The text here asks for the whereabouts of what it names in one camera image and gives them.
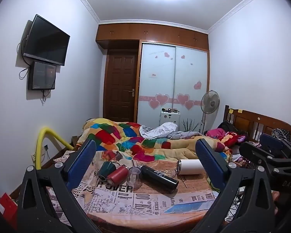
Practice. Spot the red box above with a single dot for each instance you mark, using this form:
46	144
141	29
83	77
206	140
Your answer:
8	206

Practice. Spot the white dotted cloth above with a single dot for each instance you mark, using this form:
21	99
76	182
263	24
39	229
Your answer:
165	127

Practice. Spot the green cup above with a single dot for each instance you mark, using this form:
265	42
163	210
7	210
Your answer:
106	170

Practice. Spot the small clear glass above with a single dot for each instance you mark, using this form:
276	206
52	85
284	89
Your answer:
169	173

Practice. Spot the black wall television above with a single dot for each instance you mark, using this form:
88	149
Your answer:
47	41

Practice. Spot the clear glass cup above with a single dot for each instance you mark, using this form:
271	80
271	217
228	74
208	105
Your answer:
134	176

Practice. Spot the black thermos bottle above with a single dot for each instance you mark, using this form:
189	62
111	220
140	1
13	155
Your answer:
157	177

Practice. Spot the small white cabinet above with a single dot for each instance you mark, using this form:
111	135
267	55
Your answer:
168	119

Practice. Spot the newspaper print bedsheet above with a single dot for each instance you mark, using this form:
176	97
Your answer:
145	199

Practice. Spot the small black wall monitor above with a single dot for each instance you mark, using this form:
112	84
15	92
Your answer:
42	76

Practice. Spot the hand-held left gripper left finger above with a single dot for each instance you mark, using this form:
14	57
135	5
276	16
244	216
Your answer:
83	160

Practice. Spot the grey cloth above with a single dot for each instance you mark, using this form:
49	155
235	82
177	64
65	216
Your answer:
181	134

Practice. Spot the standing fan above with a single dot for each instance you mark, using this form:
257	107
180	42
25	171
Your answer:
210	101

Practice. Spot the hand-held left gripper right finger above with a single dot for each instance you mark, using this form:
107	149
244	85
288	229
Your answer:
209	165

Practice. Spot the brown wooden door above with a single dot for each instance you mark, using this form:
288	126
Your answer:
120	85

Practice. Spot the dried twigs plant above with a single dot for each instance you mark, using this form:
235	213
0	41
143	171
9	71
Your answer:
189	126

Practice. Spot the black polka-dot bag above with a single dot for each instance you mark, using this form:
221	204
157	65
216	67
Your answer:
281	133

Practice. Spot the wall socket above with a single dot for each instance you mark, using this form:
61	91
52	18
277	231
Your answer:
34	157

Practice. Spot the pink clothing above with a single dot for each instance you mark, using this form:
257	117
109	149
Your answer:
215	133

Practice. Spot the glass wardrobe with heart stickers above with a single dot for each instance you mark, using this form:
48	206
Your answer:
160	77

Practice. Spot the yellow foam tube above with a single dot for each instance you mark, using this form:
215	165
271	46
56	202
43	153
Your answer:
40	148

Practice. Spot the wooden overhead cabinet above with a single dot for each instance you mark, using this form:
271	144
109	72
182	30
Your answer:
150	32

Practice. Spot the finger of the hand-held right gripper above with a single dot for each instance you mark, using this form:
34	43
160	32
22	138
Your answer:
252	151
270	144

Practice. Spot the colourful patchwork blanket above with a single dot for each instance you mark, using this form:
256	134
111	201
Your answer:
106	131

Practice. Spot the person's right hand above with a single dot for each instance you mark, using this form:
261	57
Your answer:
275	199

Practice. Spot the white thermos cup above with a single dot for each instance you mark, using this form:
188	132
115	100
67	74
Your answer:
191	167

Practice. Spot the wooden bed headboard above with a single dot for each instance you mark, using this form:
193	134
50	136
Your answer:
247	120

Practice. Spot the red cup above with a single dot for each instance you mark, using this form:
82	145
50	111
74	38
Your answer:
116	174

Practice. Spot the red plush toy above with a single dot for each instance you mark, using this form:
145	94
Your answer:
232	137

